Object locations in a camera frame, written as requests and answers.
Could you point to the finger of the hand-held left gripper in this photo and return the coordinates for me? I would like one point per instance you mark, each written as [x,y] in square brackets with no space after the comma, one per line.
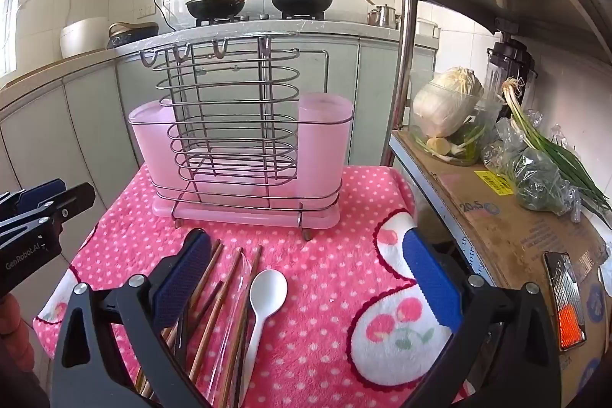
[43,190]
[76,196]

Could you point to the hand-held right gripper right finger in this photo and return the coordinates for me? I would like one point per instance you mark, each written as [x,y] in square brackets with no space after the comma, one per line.
[430,279]

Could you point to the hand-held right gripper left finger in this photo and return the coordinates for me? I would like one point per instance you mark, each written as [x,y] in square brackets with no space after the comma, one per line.
[184,279]

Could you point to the pile of wooden chopsticks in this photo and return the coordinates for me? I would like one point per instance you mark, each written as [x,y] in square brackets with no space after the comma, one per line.
[216,252]

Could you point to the white plastic spoon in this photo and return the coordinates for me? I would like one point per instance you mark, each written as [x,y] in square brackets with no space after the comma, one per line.
[268,291]

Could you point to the pink plastic utensil holder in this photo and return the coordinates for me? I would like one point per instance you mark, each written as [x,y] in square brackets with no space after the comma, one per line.
[325,135]
[148,140]

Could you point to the person's left forearm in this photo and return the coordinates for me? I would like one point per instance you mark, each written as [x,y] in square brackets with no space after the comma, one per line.
[14,331]

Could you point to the brown cardboard sheet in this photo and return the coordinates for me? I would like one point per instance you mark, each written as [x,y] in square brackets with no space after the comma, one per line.
[478,217]

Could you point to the pink plastic drip tray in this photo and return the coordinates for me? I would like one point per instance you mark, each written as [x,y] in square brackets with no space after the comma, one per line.
[239,217]

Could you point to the lower kitchen cabinets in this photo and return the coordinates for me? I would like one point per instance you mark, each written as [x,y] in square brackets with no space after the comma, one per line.
[95,102]

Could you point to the pink polka dot blanket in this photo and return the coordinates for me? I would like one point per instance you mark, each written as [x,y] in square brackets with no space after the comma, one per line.
[325,274]

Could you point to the ginger piece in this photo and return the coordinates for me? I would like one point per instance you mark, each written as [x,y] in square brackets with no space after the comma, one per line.
[439,145]

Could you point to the metal grater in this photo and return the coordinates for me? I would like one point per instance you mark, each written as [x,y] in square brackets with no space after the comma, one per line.
[566,288]

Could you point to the plastic bag of greens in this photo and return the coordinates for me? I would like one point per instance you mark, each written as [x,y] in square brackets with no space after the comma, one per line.
[535,178]

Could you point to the white rice cooker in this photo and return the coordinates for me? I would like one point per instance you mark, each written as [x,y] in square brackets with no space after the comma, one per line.
[83,37]

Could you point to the black electric griddle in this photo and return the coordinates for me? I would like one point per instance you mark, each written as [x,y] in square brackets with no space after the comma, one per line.
[131,34]

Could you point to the clear plastic container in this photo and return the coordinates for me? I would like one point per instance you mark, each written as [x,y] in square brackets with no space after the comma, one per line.
[485,116]

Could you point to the napa cabbage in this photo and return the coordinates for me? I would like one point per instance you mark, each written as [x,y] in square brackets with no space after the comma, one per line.
[444,102]

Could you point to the window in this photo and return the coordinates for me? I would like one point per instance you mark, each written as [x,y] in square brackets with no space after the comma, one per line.
[9,16]

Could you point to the green onions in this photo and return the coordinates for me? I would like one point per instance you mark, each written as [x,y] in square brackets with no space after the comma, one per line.
[550,145]

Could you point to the metal shelf rack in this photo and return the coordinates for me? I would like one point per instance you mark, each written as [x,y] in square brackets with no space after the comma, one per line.
[406,54]

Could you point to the black blender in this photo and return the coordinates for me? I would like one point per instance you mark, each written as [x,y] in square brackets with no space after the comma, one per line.
[509,59]

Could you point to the gas stove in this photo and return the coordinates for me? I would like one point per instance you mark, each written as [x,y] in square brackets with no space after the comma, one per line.
[258,18]

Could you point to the steel kettle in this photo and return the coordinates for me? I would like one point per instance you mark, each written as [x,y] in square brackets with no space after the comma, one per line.
[388,16]

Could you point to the wall socket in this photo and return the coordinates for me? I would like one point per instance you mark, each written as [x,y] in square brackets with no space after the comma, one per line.
[146,11]

